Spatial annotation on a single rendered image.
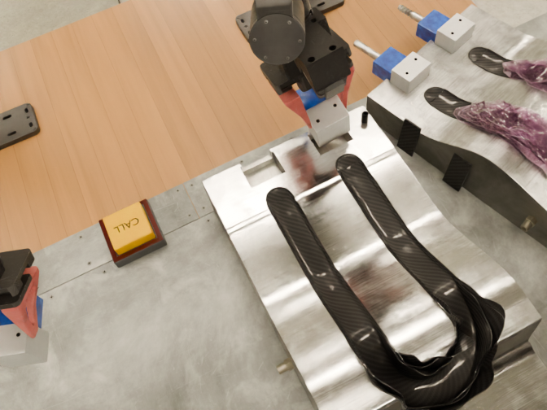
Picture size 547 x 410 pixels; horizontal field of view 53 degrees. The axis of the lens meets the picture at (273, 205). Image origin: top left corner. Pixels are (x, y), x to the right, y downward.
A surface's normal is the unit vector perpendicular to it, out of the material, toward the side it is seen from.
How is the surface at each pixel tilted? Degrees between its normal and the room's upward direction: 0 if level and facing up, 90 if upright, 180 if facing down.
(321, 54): 22
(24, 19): 0
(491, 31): 0
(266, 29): 75
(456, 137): 29
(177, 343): 0
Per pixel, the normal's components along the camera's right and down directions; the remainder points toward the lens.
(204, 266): -0.10, -0.46
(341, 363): -0.21, -0.65
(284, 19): -0.02, 0.73
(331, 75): 0.32, 0.60
